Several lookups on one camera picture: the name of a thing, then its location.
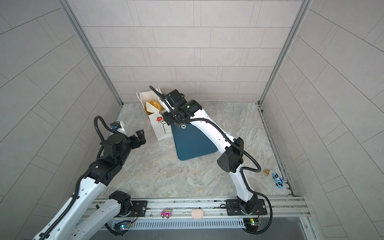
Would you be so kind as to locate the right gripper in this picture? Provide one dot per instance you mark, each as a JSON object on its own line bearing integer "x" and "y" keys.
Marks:
{"x": 168, "y": 116}

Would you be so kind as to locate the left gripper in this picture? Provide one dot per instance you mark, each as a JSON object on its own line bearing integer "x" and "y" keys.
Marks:
{"x": 141, "y": 138}

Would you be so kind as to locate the white paper gift bag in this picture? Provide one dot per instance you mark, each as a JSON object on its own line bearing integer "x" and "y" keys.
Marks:
{"x": 153, "y": 108}

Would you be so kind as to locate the round flower bread top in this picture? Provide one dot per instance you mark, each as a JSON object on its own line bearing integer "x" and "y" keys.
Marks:
{"x": 154, "y": 105}

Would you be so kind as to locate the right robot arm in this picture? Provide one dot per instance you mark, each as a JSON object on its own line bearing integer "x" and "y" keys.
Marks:
{"x": 234, "y": 159}

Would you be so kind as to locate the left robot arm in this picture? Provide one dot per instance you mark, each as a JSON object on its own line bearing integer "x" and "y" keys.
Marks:
{"x": 66, "y": 224}

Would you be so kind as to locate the teal tray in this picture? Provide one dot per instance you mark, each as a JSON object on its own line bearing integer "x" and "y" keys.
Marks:
{"x": 191, "y": 142}

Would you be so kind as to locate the pink toy car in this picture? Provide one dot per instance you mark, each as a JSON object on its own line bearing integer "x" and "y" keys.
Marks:
{"x": 166, "y": 213}

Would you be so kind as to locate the left circuit board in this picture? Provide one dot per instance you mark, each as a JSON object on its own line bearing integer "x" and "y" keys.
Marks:
{"x": 122, "y": 226}

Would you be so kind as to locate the circuit board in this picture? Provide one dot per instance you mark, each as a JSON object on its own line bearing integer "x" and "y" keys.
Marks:
{"x": 122, "y": 226}
{"x": 252, "y": 225}

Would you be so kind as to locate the pink oval eraser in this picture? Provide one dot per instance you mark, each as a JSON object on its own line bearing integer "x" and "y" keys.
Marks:
{"x": 197, "y": 214}

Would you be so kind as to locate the blue toy car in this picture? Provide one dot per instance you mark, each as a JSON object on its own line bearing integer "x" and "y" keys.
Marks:
{"x": 279, "y": 180}

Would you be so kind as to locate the right circuit board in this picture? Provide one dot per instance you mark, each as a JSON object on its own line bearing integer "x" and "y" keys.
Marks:
{"x": 252, "y": 225}

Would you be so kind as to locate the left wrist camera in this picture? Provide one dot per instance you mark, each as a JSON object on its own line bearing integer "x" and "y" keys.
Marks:
{"x": 118, "y": 127}

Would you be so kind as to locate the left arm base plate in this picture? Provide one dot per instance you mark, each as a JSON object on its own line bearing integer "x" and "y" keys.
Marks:
{"x": 133, "y": 209}

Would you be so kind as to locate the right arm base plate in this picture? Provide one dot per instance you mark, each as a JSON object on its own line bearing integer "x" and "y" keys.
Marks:
{"x": 237, "y": 207}

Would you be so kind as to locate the aluminium rail frame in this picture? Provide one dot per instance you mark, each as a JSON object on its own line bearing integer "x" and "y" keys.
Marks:
{"x": 215, "y": 213}

